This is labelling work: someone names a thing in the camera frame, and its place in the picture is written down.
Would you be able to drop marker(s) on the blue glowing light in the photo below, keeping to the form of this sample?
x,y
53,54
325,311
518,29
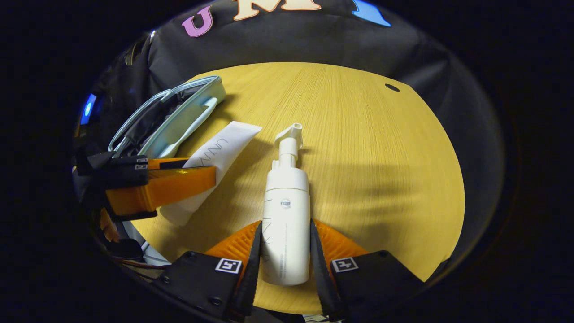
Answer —
x,y
88,109

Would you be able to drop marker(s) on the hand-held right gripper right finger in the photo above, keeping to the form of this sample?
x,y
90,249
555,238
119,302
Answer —
x,y
320,278

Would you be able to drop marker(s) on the black backdrop cloth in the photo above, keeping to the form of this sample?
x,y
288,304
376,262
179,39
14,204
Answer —
x,y
314,40

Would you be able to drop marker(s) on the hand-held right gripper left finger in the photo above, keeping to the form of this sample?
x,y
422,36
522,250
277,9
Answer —
x,y
251,278

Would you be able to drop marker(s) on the light blue suitcase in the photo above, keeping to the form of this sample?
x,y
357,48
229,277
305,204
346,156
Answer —
x,y
179,125

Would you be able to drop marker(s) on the white cream tube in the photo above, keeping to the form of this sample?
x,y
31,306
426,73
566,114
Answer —
x,y
215,166

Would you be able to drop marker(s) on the white pump bottle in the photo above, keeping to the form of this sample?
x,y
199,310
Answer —
x,y
286,224

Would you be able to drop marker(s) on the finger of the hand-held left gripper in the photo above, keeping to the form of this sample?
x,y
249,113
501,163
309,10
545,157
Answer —
x,y
166,163
170,188

